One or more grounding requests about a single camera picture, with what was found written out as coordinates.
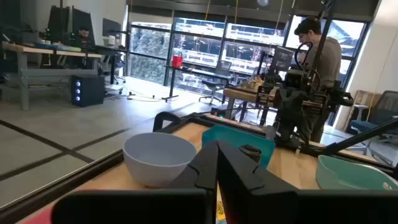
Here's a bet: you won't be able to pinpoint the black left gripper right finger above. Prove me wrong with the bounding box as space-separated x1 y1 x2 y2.
217 139 299 224

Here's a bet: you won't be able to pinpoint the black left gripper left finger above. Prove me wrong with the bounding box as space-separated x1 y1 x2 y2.
169 140 218 224

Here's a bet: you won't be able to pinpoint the blue plastic bin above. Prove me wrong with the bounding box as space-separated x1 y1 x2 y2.
201 124 276 169

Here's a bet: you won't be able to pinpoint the monitor on stand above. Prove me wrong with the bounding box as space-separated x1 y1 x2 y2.
269 45 295 74

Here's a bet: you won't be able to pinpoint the light blue bowl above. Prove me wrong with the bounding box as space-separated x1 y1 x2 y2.
123 132 198 189

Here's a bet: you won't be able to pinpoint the wooden workbench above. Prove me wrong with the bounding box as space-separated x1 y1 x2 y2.
223 88 330 125

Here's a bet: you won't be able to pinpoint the person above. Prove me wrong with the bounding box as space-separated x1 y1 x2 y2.
74 26 96 52
294 16 343 144

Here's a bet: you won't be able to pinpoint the black table clamp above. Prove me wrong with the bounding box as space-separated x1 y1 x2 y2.
152 111 182 133

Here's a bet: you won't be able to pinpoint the grey office chair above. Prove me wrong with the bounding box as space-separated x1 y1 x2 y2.
198 60 233 106

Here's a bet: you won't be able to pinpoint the wooden board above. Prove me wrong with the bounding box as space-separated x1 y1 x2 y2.
351 89 382 131

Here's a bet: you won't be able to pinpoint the dark mesh chair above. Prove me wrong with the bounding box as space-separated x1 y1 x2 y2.
346 90 398 147

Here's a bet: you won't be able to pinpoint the mint green plastic bin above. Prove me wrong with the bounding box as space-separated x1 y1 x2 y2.
315 154 398 191

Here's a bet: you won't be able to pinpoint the black desk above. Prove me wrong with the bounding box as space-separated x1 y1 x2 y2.
161 64 234 103

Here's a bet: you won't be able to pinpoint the red container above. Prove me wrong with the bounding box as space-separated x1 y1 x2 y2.
171 55 184 69

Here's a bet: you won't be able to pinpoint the computer tower blue lights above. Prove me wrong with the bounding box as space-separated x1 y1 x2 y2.
70 74 106 108

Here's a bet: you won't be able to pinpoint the black monitor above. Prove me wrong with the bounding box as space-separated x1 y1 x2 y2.
102 17 123 40
72 7 96 47
46 5 71 44

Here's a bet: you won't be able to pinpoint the red plastic bin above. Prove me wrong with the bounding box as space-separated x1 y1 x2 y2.
17 205 53 224

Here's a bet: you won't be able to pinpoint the wooden desk grey legs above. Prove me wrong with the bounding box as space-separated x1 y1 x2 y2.
1 42 105 111

